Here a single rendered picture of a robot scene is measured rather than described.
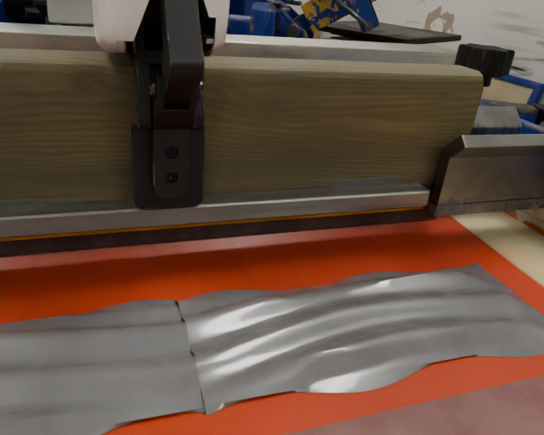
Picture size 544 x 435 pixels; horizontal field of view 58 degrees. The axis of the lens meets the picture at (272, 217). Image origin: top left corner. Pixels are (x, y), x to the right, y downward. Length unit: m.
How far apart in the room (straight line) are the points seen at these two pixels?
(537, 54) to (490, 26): 0.38
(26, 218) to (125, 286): 0.06
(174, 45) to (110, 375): 0.12
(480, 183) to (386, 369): 0.15
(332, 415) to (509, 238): 0.21
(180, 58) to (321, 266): 0.15
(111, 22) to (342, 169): 0.15
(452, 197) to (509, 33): 2.65
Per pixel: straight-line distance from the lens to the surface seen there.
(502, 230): 0.38
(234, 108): 0.25
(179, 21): 0.18
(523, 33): 2.89
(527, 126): 0.45
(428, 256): 0.31
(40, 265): 0.28
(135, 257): 0.28
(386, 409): 0.21
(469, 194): 0.32
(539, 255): 0.36
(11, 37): 0.46
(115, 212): 0.24
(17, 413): 0.20
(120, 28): 0.20
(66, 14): 0.51
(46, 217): 0.24
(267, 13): 0.89
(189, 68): 0.18
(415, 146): 0.30
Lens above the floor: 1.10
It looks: 27 degrees down
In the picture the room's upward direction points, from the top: 6 degrees clockwise
